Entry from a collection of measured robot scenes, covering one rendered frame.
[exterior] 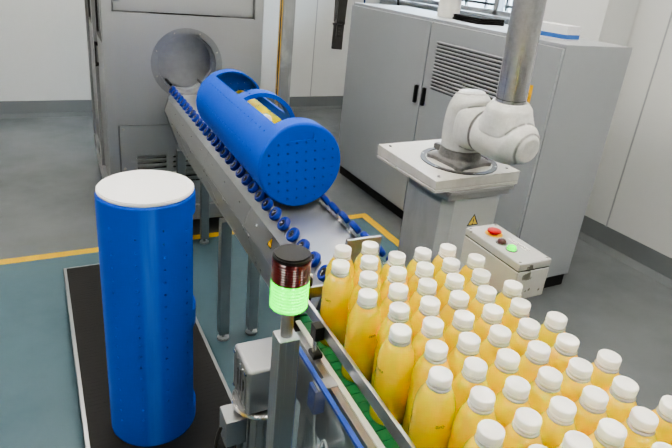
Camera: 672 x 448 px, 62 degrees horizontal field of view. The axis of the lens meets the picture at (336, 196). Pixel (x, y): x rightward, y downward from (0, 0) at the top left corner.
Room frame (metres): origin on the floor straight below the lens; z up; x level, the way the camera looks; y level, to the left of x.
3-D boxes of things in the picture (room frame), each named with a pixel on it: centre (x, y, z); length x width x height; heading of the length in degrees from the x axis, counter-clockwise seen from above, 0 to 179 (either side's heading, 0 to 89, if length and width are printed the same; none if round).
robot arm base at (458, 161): (2.05, -0.44, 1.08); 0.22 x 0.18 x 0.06; 36
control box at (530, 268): (1.25, -0.43, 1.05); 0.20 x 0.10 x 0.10; 28
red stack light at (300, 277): (0.79, 0.06, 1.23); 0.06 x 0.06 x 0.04
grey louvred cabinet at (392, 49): (3.87, -0.71, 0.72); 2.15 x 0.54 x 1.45; 29
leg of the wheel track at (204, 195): (3.13, 0.80, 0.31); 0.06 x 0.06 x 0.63; 28
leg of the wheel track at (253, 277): (2.26, 0.34, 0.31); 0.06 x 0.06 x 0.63; 28
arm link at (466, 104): (2.02, -0.46, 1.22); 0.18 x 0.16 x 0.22; 30
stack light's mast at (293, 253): (0.79, 0.06, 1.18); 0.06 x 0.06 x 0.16
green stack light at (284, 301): (0.79, 0.06, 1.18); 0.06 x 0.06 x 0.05
